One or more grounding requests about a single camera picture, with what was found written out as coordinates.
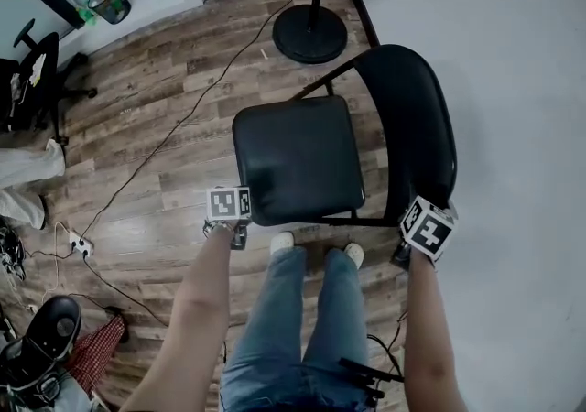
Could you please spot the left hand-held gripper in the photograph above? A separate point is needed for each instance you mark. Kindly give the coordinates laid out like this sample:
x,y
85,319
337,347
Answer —
x,y
226,204

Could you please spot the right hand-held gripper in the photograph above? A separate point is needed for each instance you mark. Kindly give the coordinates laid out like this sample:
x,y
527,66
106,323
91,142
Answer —
x,y
428,231

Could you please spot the black folding chair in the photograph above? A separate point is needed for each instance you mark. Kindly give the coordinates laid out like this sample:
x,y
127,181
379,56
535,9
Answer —
x,y
297,154

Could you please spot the person's right forearm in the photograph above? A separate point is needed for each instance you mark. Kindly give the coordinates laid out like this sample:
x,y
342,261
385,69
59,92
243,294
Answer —
x,y
426,318

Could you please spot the person's left forearm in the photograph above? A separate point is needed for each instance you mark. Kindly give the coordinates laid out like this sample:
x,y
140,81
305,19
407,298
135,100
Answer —
x,y
197,309

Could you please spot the black office chair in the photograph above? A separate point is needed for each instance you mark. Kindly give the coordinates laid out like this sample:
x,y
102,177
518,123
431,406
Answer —
x,y
46,108

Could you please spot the person's left white shoe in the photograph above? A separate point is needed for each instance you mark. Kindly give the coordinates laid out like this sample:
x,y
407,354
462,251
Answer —
x,y
282,243

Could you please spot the person's white shoe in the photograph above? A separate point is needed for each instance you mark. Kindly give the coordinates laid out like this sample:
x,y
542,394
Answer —
x,y
354,255
282,243

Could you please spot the person's right white shoe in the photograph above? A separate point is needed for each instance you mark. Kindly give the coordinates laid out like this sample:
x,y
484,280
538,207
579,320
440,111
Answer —
x,y
354,255

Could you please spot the person's blue jeans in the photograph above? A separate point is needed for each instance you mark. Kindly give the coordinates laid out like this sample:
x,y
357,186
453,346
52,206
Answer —
x,y
284,332

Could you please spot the white power strip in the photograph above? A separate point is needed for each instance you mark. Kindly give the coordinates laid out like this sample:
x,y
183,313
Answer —
x,y
81,247

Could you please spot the black folded tripod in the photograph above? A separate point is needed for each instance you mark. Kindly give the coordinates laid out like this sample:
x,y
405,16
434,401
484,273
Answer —
x,y
366,373

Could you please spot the black standing fan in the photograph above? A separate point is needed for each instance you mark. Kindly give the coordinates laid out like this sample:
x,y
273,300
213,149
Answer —
x,y
309,35

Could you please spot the red checkered cloth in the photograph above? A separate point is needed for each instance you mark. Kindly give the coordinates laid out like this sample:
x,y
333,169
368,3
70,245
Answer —
x,y
98,350

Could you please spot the black round stool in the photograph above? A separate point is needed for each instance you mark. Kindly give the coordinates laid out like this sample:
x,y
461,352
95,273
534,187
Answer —
x,y
52,323

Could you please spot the green plastic bottle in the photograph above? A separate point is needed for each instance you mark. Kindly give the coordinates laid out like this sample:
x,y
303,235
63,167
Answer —
x,y
87,17

